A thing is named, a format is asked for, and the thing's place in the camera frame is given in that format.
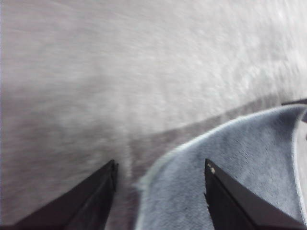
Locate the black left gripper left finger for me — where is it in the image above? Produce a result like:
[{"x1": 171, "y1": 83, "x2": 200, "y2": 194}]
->
[{"x1": 9, "y1": 159, "x2": 119, "y2": 230}]

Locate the grey table cloth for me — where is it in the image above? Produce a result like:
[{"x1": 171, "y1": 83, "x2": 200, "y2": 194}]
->
[{"x1": 0, "y1": 0, "x2": 307, "y2": 230}]

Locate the purple towel with grey hem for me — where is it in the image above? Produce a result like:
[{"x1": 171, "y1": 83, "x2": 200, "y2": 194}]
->
[{"x1": 133, "y1": 104, "x2": 307, "y2": 230}]

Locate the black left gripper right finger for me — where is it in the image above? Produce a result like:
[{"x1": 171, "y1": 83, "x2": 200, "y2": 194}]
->
[{"x1": 203, "y1": 158, "x2": 307, "y2": 230}]

